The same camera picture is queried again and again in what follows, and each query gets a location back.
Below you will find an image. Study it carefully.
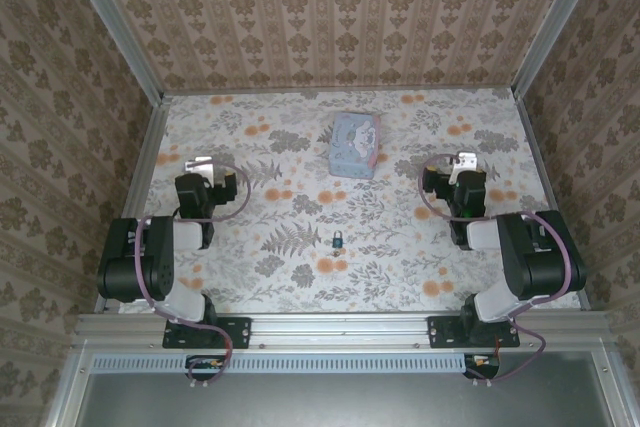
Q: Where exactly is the blue cartoon tin box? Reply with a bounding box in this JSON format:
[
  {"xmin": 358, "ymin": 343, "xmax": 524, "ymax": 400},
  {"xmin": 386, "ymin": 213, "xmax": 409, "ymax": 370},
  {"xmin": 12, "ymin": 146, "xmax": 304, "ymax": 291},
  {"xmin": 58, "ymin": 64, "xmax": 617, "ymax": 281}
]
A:
[{"xmin": 328, "ymin": 113, "xmax": 384, "ymax": 181}]

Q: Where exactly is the black connector board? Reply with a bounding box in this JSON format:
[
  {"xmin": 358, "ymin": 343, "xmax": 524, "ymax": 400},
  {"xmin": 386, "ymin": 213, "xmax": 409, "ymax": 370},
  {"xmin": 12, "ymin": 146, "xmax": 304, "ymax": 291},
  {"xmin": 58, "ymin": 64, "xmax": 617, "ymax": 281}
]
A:
[
  {"xmin": 185, "ymin": 354, "xmax": 227, "ymax": 382},
  {"xmin": 462, "ymin": 352, "xmax": 502, "ymax": 381}
]

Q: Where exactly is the grey metal panel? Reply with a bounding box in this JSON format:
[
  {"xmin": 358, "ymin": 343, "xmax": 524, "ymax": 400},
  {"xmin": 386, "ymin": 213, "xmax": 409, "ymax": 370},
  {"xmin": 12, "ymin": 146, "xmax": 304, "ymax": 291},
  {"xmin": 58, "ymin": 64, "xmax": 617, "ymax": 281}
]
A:
[{"xmin": 74, "ymin": 369, "xmax": 609, "ymax": 427}]

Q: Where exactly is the aluminium table edge rail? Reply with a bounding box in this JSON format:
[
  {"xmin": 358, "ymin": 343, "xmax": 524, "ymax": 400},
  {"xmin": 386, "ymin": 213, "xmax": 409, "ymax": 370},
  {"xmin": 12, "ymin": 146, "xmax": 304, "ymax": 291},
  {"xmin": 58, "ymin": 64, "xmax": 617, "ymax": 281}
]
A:
[
  {"xmin": 513, "ymin": 89, "xmax": 594, "ymax": 311},
  {"xmin": 94, "ymin": 94, "xmax": 171, "ymax": 316}
]

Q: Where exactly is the thin aluminium wall rail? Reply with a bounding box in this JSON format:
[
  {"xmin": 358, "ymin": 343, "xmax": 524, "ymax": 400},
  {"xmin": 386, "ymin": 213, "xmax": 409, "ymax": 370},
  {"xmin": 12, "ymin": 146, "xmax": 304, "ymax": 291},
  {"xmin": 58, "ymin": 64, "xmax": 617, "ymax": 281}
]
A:
[{"xmin": 162, "ymin": 88, "xmax": 519, "ymax": 98}]

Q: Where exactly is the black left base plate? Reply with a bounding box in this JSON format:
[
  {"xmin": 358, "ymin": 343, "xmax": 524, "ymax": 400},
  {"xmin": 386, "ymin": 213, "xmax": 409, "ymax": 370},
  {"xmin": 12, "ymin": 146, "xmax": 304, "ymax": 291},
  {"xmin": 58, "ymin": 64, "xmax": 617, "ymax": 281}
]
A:
[{"xmin": 162, "ymin": 315, "xmax": 252, "ymax": 351}]

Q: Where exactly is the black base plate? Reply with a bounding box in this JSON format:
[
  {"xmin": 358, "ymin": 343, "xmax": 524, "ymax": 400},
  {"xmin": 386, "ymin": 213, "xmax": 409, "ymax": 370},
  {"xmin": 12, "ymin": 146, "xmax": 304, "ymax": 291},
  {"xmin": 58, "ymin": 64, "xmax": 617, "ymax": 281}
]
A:
[
  {"xmin": 162, "ymin": 315, "xmax": 252, "ymax": 351},
  {"xmin": 427, "ymin": 315, "xmax": 521, "ymax": 350}
]

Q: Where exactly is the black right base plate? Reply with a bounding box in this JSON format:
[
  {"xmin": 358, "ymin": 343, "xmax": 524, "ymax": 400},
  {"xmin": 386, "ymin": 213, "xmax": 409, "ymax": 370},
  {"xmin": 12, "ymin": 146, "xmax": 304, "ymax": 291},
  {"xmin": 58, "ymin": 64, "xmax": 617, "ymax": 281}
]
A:
[{"xmin": 427, "ymin": 315, "xmax": 521, "ymax": 350}]

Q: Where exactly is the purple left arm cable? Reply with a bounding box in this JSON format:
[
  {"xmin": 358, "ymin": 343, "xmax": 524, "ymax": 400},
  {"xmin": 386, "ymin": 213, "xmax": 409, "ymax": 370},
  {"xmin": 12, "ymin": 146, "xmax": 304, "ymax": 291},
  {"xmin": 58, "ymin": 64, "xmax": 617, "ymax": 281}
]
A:
[{"xmin": 132, "ymin": 161, "xmax": 251, "ymax": 391}]

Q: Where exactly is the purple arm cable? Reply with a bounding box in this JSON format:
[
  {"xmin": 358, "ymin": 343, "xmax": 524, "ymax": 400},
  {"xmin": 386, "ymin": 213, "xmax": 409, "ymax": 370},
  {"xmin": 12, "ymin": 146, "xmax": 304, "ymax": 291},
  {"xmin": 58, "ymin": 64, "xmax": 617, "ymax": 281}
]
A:
[
  {"xmin": 132, "ymin": 161, "xmax": 251, "ymax": 391},
  {"xmin": 415, "ymin": 152, "xmax": 575, "ymax": 388}
]

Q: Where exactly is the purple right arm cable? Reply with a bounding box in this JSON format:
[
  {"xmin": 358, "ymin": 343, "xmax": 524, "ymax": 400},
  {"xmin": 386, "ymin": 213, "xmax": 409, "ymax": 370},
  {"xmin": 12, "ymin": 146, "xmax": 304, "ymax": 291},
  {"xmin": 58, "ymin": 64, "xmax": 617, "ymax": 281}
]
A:
[{"xmin": 415, "ymin": 152, "xmax": 575, "ymax": 388}]

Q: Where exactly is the wide aluminium mounting rail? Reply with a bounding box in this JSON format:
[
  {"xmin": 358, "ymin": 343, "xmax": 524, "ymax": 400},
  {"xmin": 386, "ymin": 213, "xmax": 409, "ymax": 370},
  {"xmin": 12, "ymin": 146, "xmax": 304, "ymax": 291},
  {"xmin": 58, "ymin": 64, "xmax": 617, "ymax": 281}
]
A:
[{"xmin": 74, "ymin": 310, "xmax": 624, "ymax": 352}]

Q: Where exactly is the aluminium corner post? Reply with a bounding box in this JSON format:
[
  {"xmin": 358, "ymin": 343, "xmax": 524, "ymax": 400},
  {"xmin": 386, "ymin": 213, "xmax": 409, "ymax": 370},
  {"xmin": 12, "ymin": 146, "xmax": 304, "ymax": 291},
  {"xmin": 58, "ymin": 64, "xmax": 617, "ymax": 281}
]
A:
[
  {"xmin": 512, "ymin": 0, "xmax": 609, "ymax": 96},
  {"xmin": 59, "ymin": 0, "xmax": 166, "ymax": 101}
]

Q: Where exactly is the slotted grey cable duct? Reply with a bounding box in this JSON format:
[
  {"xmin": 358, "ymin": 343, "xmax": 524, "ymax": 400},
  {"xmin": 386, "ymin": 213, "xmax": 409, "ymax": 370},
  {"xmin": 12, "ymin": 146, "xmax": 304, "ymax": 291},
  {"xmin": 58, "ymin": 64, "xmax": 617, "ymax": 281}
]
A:
[{"xmin": 92, "ymin": 350, "xmax": 501, "ymax": 376}]

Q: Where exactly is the aluminium frame bar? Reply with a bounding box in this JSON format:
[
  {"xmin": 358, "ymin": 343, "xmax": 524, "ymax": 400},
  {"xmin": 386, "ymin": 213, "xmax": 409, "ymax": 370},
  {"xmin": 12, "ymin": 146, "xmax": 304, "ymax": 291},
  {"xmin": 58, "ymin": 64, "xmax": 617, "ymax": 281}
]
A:
[
  {"xmin": 592, "ymin": 346, "xmax": 629, "ymax": 427},
  {"xmin": 47, "ymin": 346, "xmax": 94, "ymax": 427}
]

